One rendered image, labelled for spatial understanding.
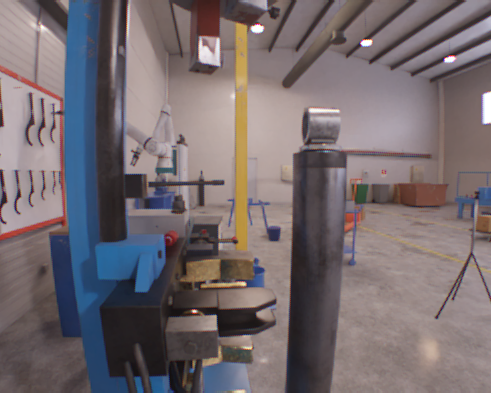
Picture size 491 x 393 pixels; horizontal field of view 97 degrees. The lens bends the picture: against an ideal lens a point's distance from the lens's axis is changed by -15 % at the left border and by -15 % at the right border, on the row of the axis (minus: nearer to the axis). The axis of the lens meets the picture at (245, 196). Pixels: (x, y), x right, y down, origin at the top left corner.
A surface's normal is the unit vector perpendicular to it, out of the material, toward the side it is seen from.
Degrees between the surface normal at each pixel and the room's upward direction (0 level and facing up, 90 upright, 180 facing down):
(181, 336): 90
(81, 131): 90
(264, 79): 90
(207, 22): 90
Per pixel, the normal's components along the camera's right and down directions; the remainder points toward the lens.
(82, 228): 0.14, 0.08
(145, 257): 0.10, -0.65
